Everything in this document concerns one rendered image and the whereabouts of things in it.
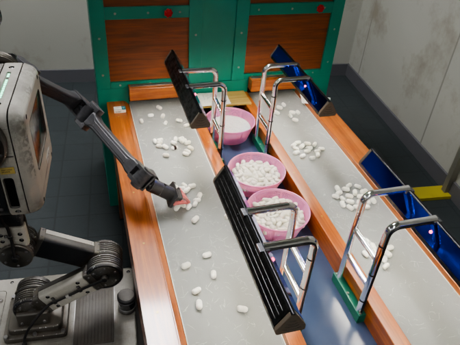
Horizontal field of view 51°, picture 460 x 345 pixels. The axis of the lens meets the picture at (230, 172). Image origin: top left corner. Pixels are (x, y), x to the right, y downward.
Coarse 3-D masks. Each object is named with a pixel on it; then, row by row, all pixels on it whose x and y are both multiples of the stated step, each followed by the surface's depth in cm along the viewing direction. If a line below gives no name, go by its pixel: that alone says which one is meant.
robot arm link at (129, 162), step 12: (96, 108) 195; (96, 120) 193; (96, 132) 192; (108, 132) 190; (108, 144) 189; (120, 144) 189; (120, 156) 186; (132, 156) 188; (132, 168) 184; (132, 180) 183; (144, 180) 183
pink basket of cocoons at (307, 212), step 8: (256, 192) 206; (264, 192) 208; (272, 192) 209; (280, 192) 209; (288, 192) 208; (248, 200) 202; (256, 200) 207; (296, 200) 207; (304, 200) 204; (304, 208) 203; (304, 216) 202; (304, 224) 192; (272, 232) 190; (280, 232) 188; (272, 240) 195
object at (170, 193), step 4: (164, 184) 191; (172, 184) 196; (164, 188) 189; (168, 188) 191; (172, 188) 192; (176, 188) 194; (164, 192) 189; (168, 192) 190; (172, 192) 192; (176, 192) 192; (160, 196) 191; (164, 196) 191; (168, 196) 191; (172, 196) 192; (176, 196) 190; (168, 200) 193; (172, 200) 191; (176, 200) 190; (168, 204) 192; (172, 204) 191
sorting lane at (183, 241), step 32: (160, 128) 247; (160, 160) 225; (192, 160) 227; (192, 192) 208; (160, 224) 191; (192, 224) 192; (224, 224) 193; (192, 256) 178; (224, 256) 179; (192, 288) 166; (224, 288) 167; (256, 288) 168; (192, 320) 156; (224, 320) 157; (256, 320) 158
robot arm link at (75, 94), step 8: (32, 64) 167; (40, 72) 167; (40, 80) 170; (48, 80) 179; (48, 88) 175; (56, 88) 180; (64, 88) 190; (48, 96) 179; (56, 96) 182; (64, 96) 186; (72, 96) 190; (80, 96) 196; (64, 104) 191; (72, 104) 193; (80, 104) 200; (88, 104) 195; (72, 112) 196; (80, 112) 196; (88, 112) 195; (80, 120) 196
